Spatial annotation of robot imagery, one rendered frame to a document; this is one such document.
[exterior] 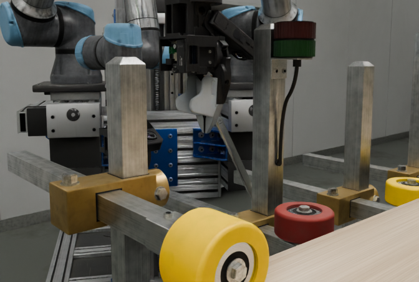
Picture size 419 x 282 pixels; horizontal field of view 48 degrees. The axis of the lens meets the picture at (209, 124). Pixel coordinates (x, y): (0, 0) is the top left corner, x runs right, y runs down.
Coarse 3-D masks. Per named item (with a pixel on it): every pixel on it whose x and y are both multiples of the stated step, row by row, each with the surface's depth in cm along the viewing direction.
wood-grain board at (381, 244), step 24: (384, 216) 63; (408, 216) 63; (312, 240) 55; (336, 240) 55; (360, 240) 55; (384, 240) 55; (408, 240) 55; (288, 264) 49; (312, 264) 49; (336, 264) 49; (360, 264) 49; (384, 264) 49; (408, 264) 49
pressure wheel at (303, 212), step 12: (288, 204) 67; (300, 204) 67; (312, 204) 67; (276, 216) 64; (288, 216) 62; (300, 216) 62; (312, 216) 62; (324, 216) 62; (276, 228) 64; (288, 228) 62; (300, 228) 61; (312, 228) 61; (324, 228) 61; (288, 240) 62; (300, 240) 61
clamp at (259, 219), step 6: (246, 210) 76; (240, 216) 73; (246, 216) 73; (252, 216) 73; (258, 216) 73; (264, 216) 73; (270, 216) 73; (252, 222) 70; (258, 222) 71; (264, 222) 72; (270, 222) 72
